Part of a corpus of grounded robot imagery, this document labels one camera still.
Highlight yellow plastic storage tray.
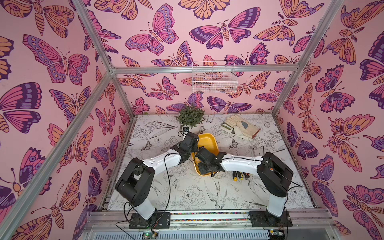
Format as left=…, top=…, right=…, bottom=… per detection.
left=191, top=133, right=219, bottom=178

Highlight black yellow Deli screwdriver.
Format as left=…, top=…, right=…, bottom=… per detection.
left=233, top=171, right=238, bottom=182

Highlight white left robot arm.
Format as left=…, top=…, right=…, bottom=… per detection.
left=115, top=133, right=199, bottom=225

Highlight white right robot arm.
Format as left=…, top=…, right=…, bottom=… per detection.
left=193, top=147, right=294, bottom=217

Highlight white plastic plant pot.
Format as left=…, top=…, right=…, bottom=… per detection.
left=180, top=125, right=201, bottom=135

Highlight green leafy plant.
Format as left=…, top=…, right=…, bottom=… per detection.
left=176, top=106, right=205, bottom=128

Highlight cream green work glove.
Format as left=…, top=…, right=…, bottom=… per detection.
left=220, top=122, right=250, bottom=140

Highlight white wire basket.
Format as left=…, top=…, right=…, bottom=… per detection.
left=191, top=65, right=238, bottom=94

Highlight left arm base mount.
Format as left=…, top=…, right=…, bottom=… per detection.
left=129, top=212, right=171, bottom=230

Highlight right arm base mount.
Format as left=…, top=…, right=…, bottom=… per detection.
left=247, top=210, right=293, bottom=228

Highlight white slotted cable duct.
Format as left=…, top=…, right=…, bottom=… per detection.
left=86, top=230, right=270, bottom=240

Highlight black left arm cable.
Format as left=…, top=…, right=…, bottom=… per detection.
left=115, top=152, right=184, bottom=240

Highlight aluminium frame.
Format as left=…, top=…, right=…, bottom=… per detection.
left=0, top=0, right=346, bottom=240

